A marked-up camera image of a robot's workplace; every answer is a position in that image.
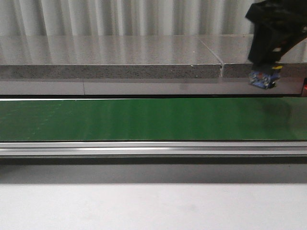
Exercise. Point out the red mushroom push button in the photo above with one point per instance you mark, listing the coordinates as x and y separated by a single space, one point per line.
265 76

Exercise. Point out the white pleated curtain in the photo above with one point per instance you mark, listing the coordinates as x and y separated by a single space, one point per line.
124 17

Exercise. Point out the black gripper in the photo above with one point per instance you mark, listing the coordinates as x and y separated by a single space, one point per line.
269 16

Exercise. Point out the grey stone countertop slab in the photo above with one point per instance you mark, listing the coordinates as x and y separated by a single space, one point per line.
106 57

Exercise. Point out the aluminium conveyor side rail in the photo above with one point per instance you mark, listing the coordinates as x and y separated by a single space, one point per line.
153 148

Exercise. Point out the green conveyor belt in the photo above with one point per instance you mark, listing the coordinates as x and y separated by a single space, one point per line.
162 119

